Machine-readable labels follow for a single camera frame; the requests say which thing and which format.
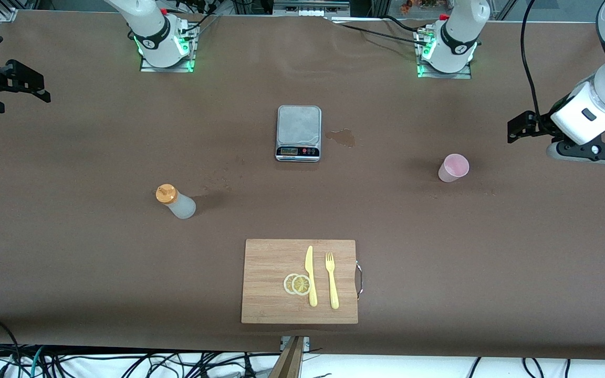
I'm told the pink plastic cup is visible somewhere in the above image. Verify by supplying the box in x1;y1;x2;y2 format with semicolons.
437;153;470;183

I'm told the sauce bottle with orange cap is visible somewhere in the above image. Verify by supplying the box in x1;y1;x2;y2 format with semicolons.
155;184;197;220

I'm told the steel kitchen scale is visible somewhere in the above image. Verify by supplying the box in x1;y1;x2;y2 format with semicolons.
275;105;322;162

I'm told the white power strip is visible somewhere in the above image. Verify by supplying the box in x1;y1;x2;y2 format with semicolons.
273;0;351;17

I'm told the yellow plastic fork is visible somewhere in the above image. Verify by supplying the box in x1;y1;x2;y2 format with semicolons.
325;252;340;310

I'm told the yellow plastic knife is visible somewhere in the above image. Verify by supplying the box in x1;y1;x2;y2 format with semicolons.
305;246;318;308

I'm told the bamboo cutting board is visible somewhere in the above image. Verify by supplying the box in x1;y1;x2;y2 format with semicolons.
241;239;364;324

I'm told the wooden beam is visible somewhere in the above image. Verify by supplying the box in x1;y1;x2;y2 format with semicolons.
268;336;305;378

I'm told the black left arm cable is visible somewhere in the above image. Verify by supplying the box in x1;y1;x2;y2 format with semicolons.
520;0;552;121

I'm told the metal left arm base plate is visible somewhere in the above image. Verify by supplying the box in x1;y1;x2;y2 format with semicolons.
415;26;473;80

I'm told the black cable on table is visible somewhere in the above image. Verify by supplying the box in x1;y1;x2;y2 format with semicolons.
329;15;424;41

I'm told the teal floor cable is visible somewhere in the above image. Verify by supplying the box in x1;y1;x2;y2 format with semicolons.
29;345;46;378

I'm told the metal table bracket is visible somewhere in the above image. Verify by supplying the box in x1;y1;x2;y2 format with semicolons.
280;336;311;351

